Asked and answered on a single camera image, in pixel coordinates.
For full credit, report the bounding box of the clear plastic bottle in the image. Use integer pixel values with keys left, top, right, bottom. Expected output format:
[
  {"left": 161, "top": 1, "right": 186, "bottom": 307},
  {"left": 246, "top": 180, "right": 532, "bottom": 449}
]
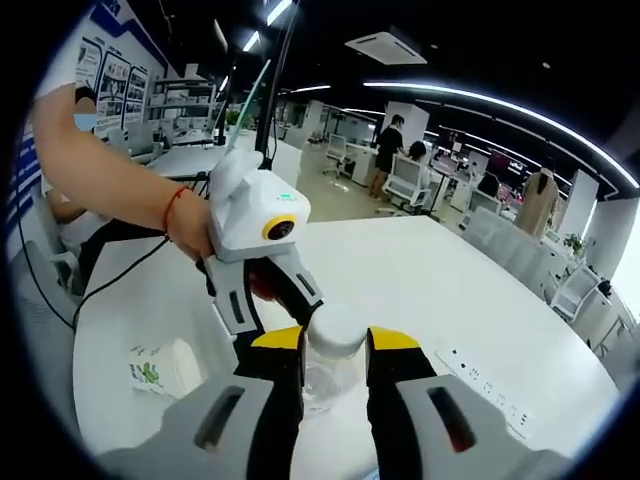
[{"left": 302, "top": 302, "right": 372, "bottom": 415}]

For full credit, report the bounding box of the white table socket strip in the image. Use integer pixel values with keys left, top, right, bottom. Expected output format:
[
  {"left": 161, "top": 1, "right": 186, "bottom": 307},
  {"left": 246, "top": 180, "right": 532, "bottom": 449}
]
[{"left": 434, "top": 347, "right": 534, "bottom": 427}]

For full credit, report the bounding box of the grey mesh chair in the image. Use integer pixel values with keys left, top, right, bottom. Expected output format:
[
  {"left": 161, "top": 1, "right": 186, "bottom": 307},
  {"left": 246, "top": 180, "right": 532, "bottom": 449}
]
[{"left": 9, "top": 239, "right": 84, "bottom": 442}]

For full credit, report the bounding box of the person's left hand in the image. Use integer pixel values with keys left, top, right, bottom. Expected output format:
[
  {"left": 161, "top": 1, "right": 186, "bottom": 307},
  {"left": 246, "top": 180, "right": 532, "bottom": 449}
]
[{"left": 171, "top": 198, "right": 216, "bottom": 262}]

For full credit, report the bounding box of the white table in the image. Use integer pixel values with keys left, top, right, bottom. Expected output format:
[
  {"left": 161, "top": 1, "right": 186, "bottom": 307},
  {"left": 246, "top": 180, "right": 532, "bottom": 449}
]
[{"left": 72, "top": 214, "right": 624, "bottom": 480}]

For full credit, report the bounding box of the ceiling air vent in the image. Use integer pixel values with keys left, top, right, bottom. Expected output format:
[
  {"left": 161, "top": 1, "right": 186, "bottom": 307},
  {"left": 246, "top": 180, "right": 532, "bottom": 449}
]
[{"left": 344, "top": 32, "right": 430, "bottom": 67}]

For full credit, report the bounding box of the wall poster board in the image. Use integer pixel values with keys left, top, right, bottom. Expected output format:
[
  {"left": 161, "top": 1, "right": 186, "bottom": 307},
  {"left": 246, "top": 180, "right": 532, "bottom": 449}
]
[{"left": 74, "top": 29, "right": 152, "bottom": 142}]

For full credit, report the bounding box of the white office chair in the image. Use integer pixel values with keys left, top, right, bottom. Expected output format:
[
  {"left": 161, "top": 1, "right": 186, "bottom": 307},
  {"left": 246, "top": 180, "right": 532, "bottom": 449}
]
[
  {"left": 382, "top": 153, "right": 433, "bottom": 212},
  {"left": 549, "top": 264, "right": 615, "bottom": 322},
  {"left": 322, "top": 133, "right": 350, "bottom": 180}
]

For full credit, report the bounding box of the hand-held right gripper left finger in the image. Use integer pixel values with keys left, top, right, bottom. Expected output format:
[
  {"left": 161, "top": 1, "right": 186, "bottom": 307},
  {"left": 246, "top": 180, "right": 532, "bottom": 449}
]
[{"left": 98, "top": 324, "right": 307, "bottom": 480}]

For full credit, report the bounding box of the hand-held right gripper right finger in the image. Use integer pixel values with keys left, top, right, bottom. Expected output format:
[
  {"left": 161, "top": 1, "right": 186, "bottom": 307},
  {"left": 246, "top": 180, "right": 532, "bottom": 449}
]
[{"left": 364, "top": 325, "right": 577, "bottom": 480}]

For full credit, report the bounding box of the computer monitor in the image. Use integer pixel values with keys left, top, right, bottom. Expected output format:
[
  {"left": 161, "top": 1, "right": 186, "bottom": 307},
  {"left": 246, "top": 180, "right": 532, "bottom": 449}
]
[{"left": 227, "top": 57, "right": 274, "bottom": 152}]

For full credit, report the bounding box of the black tripod pole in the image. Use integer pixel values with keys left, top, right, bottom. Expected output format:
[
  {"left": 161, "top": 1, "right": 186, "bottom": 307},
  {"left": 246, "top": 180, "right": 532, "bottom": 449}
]
[{"left": 253, "top": 0, "right": 297, "bottom": 171}]

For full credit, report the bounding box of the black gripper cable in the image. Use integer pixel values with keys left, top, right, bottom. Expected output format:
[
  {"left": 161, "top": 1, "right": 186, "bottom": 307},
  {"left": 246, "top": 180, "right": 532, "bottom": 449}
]
[{"left": 12, "top": 172, "right": 211, "bottom": 332}]

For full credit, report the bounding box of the white storage shelf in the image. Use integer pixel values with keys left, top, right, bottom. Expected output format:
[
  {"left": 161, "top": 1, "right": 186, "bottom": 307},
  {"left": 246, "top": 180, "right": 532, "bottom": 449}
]
[{"left": 149, "top": 77, "right": 218, "bottom": 147}]

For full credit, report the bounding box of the white printed paper cup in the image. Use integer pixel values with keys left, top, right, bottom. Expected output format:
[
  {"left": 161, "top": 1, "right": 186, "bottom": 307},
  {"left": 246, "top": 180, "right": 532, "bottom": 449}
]
[{"left": 127, "top": 337, "right": 204, "bottom": 401}]

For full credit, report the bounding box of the red string bracelet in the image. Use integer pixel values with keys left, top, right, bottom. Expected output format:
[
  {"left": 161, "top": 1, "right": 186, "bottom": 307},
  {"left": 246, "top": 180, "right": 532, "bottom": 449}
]
[{"left": 163, "top": 186, "right": 194, "bottom": 237}]

